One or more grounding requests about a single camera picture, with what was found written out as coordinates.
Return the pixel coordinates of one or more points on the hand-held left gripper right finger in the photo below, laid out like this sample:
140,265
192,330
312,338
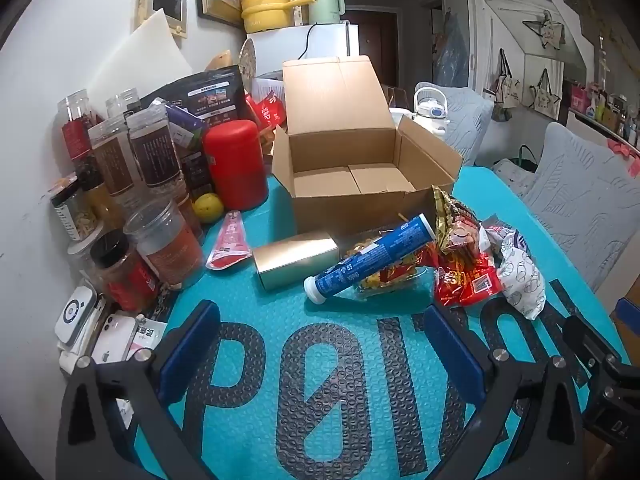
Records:
457,355

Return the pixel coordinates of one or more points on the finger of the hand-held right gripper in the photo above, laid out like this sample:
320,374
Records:
629,309
587,345

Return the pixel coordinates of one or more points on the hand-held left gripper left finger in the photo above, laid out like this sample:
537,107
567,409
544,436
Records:
192,347

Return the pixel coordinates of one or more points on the red snack packet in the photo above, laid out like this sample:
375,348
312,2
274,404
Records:
465,280

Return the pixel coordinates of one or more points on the white printed snack packet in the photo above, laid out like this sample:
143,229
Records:
522,280

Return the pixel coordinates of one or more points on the clear waffle snack bag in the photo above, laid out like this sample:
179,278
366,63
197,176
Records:
385,272

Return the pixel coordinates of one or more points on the brown gold cereal packet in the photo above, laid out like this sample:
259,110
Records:
452,225

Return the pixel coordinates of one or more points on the blue tube white cap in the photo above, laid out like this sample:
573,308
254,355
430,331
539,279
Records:
370,255

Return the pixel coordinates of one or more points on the cardboard box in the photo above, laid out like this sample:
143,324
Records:
340,110

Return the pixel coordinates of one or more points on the brown cardboard carton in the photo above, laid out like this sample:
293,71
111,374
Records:
626,332

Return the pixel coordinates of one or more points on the white phone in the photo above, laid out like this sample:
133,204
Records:
112,342

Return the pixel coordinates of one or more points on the black-lid jar red label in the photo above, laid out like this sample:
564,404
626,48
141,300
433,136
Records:
125,275

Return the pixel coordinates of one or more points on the wide jar red-brown label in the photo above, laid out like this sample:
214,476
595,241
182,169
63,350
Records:
167,245

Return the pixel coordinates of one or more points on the red white pouch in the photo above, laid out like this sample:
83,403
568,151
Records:
227,245

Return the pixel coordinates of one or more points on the teal printed mat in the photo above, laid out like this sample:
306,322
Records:
310,360

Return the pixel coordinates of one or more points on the grey quilted chair cushion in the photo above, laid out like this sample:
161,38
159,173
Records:
465,115
575,200

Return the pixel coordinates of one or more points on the white round-button device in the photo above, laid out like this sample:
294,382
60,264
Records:
75,312

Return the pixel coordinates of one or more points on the gold box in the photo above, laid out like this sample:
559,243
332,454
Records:
295,260

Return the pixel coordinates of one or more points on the lemon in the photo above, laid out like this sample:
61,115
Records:
207,206

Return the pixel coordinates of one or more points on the amber jar dark lid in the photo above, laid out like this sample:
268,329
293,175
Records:
102,200

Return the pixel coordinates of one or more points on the black-lid jar of nuts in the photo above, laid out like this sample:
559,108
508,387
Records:
75,215

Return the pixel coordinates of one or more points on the red canister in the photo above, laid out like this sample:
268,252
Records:
235,160

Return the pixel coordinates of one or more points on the clear jar brown label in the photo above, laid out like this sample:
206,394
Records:
152,150
115,160

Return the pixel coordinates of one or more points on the purple carton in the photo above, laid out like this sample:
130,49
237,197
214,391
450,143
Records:
185,127

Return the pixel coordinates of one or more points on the white cartoon water bottle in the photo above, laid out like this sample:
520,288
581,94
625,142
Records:
430,110

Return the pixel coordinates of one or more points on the red bag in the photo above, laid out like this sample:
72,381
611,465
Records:
267,110

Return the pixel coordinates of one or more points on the clear jar red label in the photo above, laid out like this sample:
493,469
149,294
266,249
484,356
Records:
75,125

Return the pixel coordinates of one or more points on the black pouch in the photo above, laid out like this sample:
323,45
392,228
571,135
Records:
210,95

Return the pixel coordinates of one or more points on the canvas tote bag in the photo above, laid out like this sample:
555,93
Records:
505,87

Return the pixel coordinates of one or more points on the empty clear jar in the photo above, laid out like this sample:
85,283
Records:
122,102

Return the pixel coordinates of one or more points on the woven round mat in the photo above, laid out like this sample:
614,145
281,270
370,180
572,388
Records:
247,60

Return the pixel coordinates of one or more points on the white foam board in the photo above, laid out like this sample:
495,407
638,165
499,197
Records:
145,55

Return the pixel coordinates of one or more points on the dark wooden door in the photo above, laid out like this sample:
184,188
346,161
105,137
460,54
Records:
372,35

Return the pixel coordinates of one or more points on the white fridge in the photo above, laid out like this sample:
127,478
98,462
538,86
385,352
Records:
325,42

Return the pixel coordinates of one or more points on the yellow pot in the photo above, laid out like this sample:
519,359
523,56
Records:
265,7

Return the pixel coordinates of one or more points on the green kettle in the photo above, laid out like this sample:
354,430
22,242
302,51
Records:
325,2

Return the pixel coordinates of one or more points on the wall intercom panel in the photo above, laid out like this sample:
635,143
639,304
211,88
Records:
162,5

